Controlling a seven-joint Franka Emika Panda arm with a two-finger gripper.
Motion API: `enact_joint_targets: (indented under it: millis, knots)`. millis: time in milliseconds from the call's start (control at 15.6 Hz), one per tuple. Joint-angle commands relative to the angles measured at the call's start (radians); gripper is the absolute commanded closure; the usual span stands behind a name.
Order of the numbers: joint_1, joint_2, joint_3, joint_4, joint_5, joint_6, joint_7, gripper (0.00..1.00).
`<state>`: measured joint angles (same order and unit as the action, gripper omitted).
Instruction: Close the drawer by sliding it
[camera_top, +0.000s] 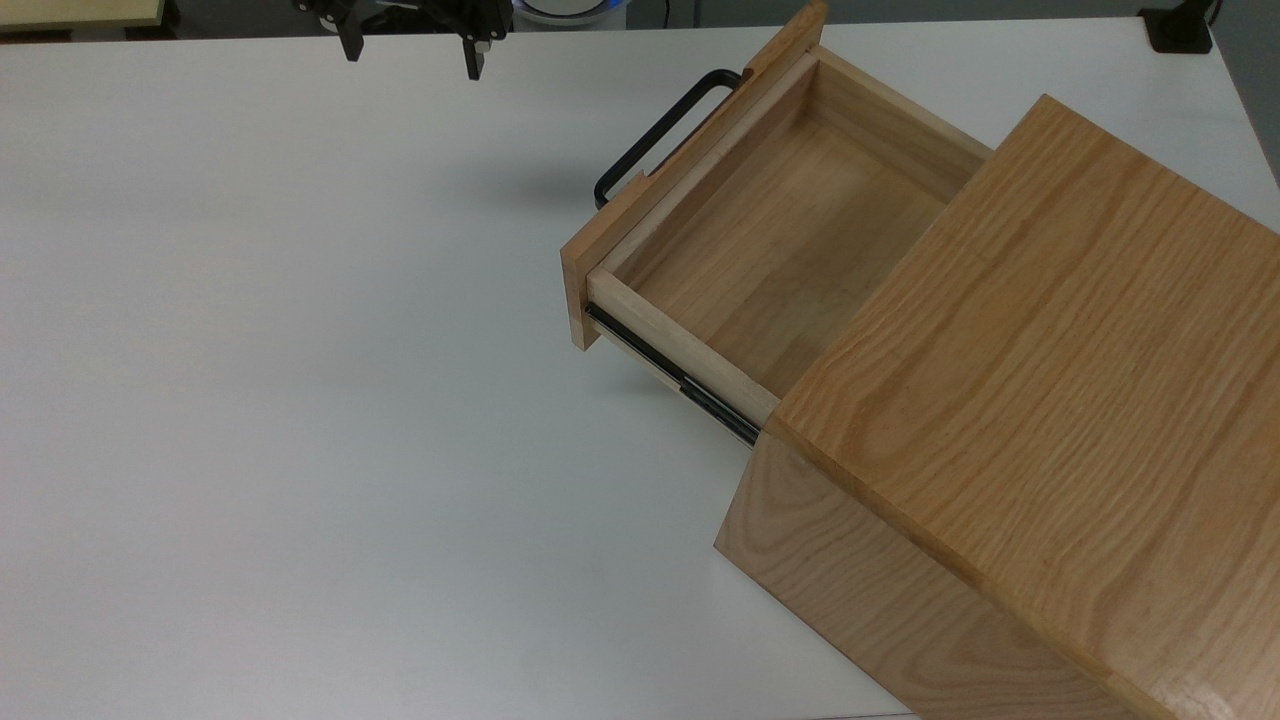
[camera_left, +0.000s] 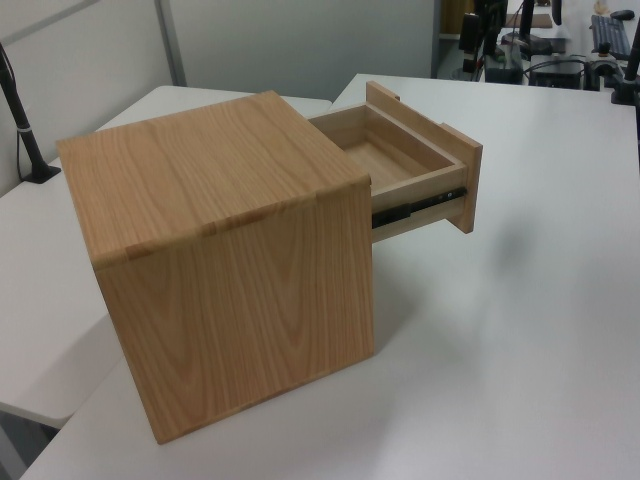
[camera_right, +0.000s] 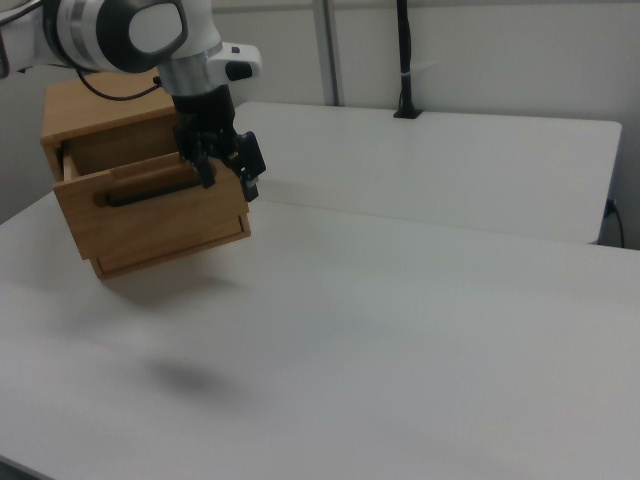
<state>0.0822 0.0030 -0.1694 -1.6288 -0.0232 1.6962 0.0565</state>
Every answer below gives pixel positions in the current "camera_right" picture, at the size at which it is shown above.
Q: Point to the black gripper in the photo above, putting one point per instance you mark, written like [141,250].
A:
[205,120]

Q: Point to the white side table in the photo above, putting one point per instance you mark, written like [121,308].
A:
[425,165]

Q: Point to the black table clamp mount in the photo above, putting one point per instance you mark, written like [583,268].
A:
[406,60]

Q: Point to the wooden drawer cabinet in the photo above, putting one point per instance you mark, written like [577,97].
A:
[100,107]

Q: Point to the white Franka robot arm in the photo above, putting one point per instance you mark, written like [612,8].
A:
[150,25]

